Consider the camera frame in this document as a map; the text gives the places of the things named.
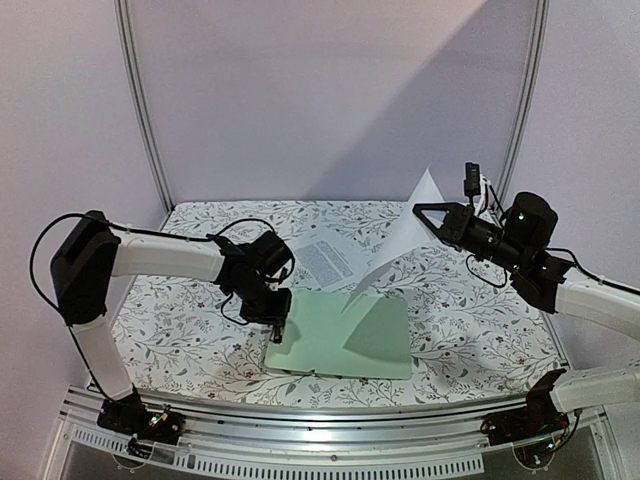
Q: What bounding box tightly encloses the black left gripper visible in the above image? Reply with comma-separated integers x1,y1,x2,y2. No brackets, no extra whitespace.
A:
231,276,292,326

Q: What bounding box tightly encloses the white paper sheet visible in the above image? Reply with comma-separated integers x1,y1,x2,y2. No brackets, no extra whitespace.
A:
342,168,443,311

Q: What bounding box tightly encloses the printed text paper sheet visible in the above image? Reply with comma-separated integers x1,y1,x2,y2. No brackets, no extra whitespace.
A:
288,227,368,291

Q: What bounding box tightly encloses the green clipboard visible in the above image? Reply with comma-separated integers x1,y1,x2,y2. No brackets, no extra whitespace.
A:
264,291,412,380

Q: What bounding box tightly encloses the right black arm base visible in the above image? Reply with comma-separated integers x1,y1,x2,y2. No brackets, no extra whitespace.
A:
480,368,574,450

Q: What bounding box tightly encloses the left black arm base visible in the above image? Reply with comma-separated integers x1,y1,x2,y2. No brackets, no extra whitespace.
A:
97,391,185,445

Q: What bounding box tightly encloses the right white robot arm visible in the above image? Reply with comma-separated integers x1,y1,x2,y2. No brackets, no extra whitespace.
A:
412,192,639,436

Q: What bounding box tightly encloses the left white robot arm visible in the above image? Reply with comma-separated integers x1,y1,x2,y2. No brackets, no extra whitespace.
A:
41,210,295,434

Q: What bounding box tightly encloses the floral patterned table mat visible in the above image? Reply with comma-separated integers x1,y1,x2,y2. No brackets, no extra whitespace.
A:
88,200,569,410

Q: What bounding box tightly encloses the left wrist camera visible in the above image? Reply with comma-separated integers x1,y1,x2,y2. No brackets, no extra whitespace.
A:
246,231,295,279

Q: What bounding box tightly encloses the front aluminium rail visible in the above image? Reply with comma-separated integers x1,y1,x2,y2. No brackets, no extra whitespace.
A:
58,384,607,454

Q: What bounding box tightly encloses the perforated white cable tray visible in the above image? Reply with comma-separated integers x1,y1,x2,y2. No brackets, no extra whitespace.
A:
60,426,485,479

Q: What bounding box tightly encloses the right aluminium corner post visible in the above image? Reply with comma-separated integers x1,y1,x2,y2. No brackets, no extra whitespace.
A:
491,0,549,213

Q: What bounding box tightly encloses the aluminium corner post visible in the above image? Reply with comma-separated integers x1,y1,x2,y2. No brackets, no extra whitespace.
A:
491,0,549,213
114,0,175,213

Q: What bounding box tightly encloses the left aluminium corner post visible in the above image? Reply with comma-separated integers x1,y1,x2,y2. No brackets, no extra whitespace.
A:
114,0,175,213

